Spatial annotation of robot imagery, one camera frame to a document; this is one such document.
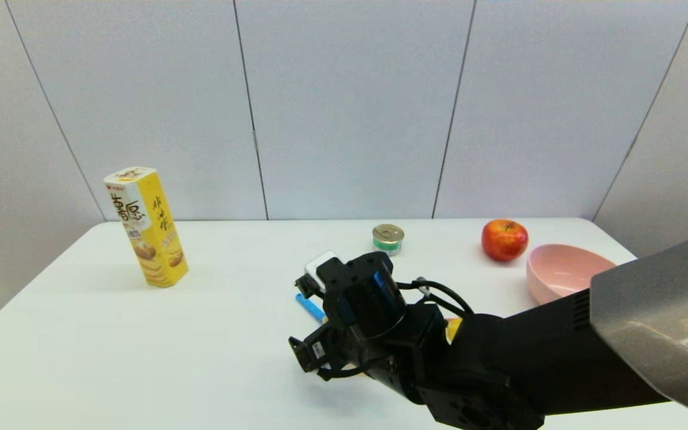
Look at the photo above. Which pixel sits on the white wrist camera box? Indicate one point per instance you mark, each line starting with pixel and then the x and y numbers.
pixel 319 263

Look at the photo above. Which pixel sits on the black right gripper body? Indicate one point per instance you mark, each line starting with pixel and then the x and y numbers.
pixel 332 352

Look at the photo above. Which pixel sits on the red apple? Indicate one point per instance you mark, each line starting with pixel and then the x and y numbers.
pixel 504 240

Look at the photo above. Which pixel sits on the small tin can green label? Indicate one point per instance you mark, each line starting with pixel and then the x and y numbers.
pixel 387 242

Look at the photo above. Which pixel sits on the toy waffle with fruit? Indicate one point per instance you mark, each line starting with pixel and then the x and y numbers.
pixel 452 329

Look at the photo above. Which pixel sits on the yellow snack box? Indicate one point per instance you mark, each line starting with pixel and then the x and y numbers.
pixel 153 239

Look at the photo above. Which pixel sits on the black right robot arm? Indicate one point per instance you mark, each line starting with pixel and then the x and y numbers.
pixel 529 358

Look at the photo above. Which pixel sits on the pink plastic bowl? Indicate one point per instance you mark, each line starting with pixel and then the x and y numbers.
pixel 553 272

